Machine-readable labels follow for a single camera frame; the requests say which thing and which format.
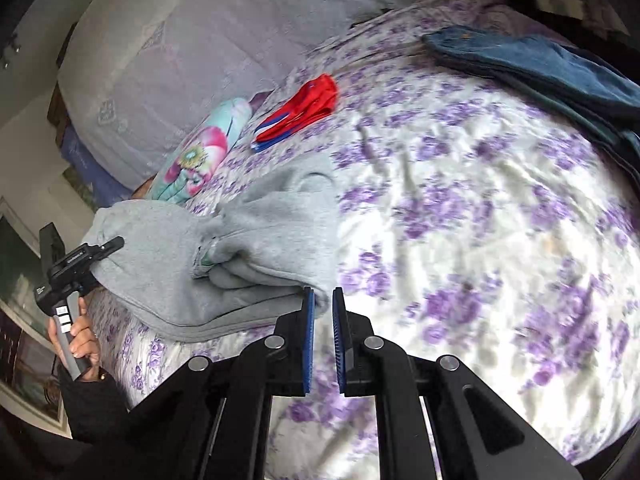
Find bed with purple floral sheet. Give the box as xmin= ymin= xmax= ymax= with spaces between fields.
xmin=90 ymin=0 xmax=640 ymax=480

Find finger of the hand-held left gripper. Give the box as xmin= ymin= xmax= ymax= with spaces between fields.
xmin=97 ymin=236 xmax=126 ymax=261

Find person's left forearm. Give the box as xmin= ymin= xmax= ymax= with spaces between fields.
xmin=56 ymin=362 xmax=132 ymax=443

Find floral teal pink pillow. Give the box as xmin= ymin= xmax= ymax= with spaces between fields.
xmin=149 ymin=97 xmax=253 ymax=207

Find red shorts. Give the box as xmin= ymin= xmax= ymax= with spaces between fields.
xmin=251 ymin=74 xmax=340 ymax=153

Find blue patterned cloth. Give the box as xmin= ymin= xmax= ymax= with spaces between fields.
xmin=59 ymin=125 xmax=133 ymax=206

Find blue jeans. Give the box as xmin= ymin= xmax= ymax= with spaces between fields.
xmin=422 ymin=27 xmax=640 ymax=148

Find white lace cover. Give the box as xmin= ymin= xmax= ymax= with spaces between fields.
xmin=56 ymin=0 xmax=401 ymax=188

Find grey sweatpants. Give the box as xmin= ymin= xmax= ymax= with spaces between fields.
xmin=82 ymin=152 xmax=347 ymax=344

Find person's left hand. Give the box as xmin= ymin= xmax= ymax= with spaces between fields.
xmin=47 ymin=294 xmax=107 ymax=383

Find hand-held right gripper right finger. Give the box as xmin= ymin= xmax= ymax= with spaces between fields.
xmin=331 ymin=286 xmax=586 ymax=480

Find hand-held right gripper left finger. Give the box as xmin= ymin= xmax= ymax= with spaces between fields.
xmin=85 ymin=286 xmax=317 ymax=480

